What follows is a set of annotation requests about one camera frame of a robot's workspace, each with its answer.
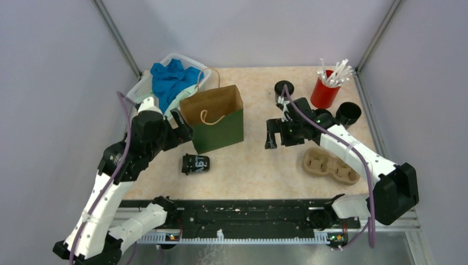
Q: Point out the white plastic basket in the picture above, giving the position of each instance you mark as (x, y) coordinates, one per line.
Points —
(144, 86)

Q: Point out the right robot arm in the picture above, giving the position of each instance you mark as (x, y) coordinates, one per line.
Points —
(394, 187)

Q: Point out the green brown paper bag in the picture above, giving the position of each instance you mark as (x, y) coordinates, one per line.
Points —
(216, 117)

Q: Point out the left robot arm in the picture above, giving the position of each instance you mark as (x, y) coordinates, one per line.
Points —
(94, 240)

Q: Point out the light green cloth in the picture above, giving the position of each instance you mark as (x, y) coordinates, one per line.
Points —
(175, 104)

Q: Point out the red cylindrical straw holder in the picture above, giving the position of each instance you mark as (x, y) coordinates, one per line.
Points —
(323, 96)

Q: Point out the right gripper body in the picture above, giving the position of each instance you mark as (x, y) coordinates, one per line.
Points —
(291, 134)

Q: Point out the stack of black lids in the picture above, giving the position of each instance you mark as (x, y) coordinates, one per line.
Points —
(323, 111)

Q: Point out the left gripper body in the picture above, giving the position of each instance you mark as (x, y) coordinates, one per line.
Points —
(171, 138)

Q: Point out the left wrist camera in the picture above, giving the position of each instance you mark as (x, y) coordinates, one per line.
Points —
(149, 104)

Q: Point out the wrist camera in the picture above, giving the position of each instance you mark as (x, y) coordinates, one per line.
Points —
(282, 104)
(149, 104)

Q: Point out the blue cloth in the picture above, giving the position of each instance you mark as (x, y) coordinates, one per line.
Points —
(168, 81)

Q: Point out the black coffee cup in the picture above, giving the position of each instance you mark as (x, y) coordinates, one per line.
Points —
(279, 90)
(197, 164)
(348, 113)

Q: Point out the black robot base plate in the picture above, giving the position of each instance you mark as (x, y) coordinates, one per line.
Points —
(254, 219)

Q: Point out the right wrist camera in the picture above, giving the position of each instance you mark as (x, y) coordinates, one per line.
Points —
(282, 104)

